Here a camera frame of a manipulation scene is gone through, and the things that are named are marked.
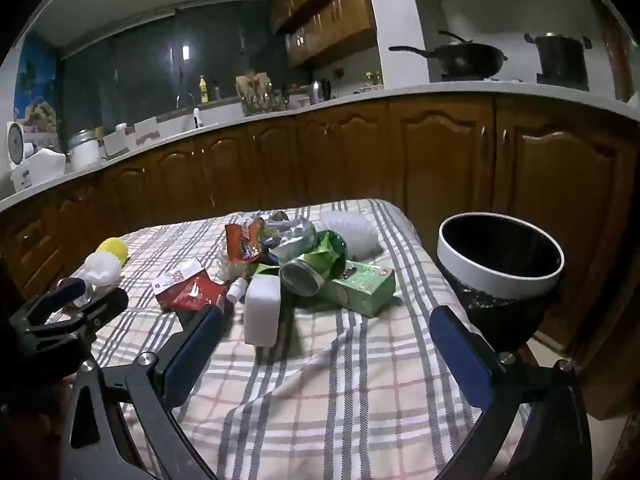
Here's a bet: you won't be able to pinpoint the yellow foam ball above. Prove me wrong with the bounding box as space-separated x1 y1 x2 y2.
96 237 130 264

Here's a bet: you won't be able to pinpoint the gas stove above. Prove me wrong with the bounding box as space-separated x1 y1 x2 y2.
440 72 591 92

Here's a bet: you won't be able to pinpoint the dark kitchen window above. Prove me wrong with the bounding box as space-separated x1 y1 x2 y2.
59 0 287 127

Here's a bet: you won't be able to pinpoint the black wok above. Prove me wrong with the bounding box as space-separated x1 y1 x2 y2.
388 30 509 77

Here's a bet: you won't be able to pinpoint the plaid tablecloth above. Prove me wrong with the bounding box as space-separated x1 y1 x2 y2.
47 199 531 480

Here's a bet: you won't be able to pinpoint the white tissue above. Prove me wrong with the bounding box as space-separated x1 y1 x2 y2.
82 252 121 286

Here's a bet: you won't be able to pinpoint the wooden lower cabinets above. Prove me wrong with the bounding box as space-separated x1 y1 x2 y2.
0 92 640 341

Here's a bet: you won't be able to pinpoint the red and white packet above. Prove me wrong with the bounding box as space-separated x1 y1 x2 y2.
154 257 229 314

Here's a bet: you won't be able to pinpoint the white rice cooker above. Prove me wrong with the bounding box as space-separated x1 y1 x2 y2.
6 121 26 171

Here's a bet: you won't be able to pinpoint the wall poster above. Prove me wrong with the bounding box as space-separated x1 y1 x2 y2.
14 44 61 134

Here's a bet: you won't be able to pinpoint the translucent plastic cup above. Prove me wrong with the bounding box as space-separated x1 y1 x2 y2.
319 208 381 261

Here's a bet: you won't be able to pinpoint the green carton box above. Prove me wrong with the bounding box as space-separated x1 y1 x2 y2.
320 260 397 319

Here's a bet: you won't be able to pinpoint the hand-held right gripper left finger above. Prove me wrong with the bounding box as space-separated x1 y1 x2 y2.
62 304 225 480

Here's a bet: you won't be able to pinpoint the white round bin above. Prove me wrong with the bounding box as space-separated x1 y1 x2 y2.
436 212 566 351

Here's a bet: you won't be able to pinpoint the wooden utensil holder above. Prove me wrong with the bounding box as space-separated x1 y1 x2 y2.
235 70 274 114

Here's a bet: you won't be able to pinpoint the orange snack bag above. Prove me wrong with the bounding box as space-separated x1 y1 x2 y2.
224 216 269 264

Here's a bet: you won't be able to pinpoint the dark cooking pot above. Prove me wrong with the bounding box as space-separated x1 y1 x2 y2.
523 32 594 86

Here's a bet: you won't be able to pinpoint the wooden cabinets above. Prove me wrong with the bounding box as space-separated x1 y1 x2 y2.
0 92 640 341
270 0 377 69

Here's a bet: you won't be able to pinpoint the silver wrapper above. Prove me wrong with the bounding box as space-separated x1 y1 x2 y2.
260 210 319 261

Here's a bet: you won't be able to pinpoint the white countertop appliance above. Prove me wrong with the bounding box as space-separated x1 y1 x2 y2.
10 149 67 192

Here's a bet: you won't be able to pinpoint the green metal can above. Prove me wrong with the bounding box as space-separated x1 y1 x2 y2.
278 255 326 297

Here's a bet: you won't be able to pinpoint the green snack bag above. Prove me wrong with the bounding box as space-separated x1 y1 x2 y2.
300 230 349 281

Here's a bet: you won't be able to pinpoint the white kitchen countertop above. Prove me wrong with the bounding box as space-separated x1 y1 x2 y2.
0 80 640 213

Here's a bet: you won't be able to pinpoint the wooden upper cabinets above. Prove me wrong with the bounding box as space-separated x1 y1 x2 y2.
270 0 377 69

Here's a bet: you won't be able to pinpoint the white storage box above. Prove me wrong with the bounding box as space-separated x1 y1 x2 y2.
102 123 132 159

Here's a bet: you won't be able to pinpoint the white lidded jar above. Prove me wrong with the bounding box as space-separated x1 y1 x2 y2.
68 129 104 171

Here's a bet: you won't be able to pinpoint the white rectangular box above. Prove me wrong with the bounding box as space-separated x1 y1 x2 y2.
243 273 283 347

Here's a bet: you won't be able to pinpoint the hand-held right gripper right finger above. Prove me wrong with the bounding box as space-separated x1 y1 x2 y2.
429 305 594 480

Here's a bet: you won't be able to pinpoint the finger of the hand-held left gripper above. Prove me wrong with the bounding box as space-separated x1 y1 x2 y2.
24 288 130 344
9 278 89 329

